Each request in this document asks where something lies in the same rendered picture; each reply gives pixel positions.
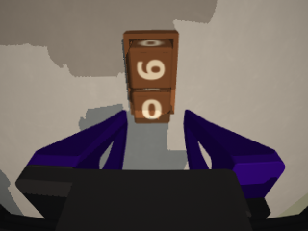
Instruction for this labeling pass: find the brown wooden tray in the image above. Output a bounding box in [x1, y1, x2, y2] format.
[123, 30, 179, 115]

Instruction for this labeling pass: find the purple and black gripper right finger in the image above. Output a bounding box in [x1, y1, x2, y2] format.
[183, 110, 285, 199]

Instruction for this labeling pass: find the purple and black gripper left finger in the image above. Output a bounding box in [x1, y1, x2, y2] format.
[26, 110, 128, 169]

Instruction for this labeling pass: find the brown number cube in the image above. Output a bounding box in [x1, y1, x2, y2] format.
[128, 39, 173, 89]
[132, 89, 171, 123]

